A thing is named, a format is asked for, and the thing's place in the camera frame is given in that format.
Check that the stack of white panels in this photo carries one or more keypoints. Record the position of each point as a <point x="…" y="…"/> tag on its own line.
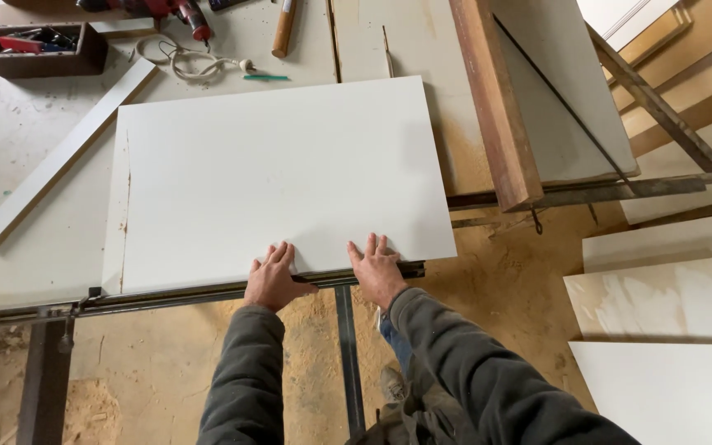
<point x="665" y="334"/>

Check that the large white laminate board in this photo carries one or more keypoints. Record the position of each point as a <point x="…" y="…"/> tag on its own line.
<point x="269" y="185"/>

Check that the red power drill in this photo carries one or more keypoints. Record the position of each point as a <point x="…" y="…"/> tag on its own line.
<point x="170" y="11"/>

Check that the white board offcut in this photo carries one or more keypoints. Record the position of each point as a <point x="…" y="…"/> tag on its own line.
<point x="122" y="28"/>

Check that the green pencil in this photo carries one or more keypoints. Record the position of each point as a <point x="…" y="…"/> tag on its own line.
<point x="266" y="77"/>

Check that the metal saw table frame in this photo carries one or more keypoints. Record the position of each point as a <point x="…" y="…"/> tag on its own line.
<point x="343" y="296"/>

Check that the brown wooden tool box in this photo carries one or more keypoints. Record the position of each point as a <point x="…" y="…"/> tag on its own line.
<point x="41" y="52"/>

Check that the long white board strip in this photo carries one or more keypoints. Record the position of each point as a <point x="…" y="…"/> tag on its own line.
<point x="65" y="154"/>

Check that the person's right hand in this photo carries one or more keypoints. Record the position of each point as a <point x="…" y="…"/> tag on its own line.
<point x="377" y="275"/>

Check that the person's leg in jeans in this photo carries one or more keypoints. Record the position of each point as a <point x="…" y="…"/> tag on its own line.
<point x="397" y="345"/>

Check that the person's left hand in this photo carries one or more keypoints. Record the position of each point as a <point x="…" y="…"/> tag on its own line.
<point x="272" y="281"/>

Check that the brown wooden fence beam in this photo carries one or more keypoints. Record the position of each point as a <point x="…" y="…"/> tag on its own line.
<point x="495" y="99"/>

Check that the person's shoe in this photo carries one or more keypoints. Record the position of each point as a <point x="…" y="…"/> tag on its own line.
<point x="393" y="384"/>

